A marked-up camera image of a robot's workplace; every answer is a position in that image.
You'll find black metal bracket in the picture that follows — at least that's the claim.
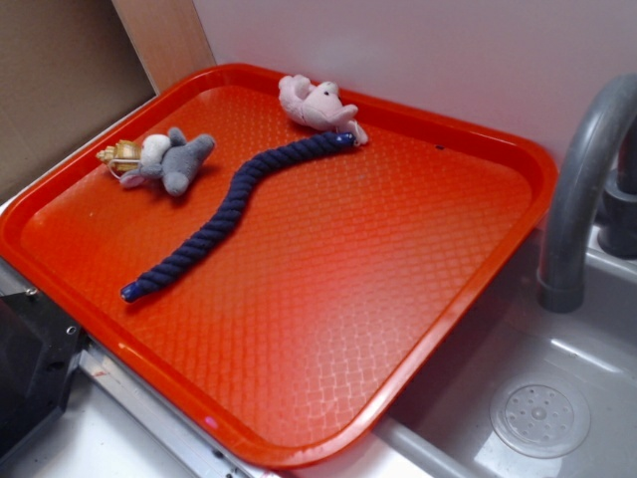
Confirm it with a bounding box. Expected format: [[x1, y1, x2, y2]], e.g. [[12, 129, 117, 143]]
[[1, 288, 86, 462]]

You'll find orange plastic tray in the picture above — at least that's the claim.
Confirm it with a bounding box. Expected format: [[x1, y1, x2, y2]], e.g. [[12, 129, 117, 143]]
[[1, 65, 557, 470]]

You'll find small gold toy object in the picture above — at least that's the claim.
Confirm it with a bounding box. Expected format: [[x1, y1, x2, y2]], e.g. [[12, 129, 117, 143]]
[[96, 140, 141, 177]]

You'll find grey curved faucet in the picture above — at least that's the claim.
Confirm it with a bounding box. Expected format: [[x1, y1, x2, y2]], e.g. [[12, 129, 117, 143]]
[[537, 74, 636, 313]]

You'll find grey toy sink basin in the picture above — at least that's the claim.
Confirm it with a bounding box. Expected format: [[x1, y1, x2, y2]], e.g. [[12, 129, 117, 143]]
[[376, 236, 636, 477]]

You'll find dark blue twisted rope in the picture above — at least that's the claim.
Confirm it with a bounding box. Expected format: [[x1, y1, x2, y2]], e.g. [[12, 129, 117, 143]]
[[119, 130, 359, 305]]

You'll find brown cardboard panel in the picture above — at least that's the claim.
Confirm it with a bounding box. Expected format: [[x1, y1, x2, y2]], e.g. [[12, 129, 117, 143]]
[[1, 1, 154, 200]]

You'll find pink plush toy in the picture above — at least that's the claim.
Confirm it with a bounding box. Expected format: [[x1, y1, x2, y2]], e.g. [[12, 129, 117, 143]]
[[278, 75, 369, 145]]

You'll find light wooden board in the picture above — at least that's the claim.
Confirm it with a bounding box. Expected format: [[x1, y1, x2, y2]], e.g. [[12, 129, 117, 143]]
[[112, 0, 216, 94]]

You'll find grey plush elephant toy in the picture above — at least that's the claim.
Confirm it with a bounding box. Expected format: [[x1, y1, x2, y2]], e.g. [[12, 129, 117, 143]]
[[119, 127, 216, 197]]

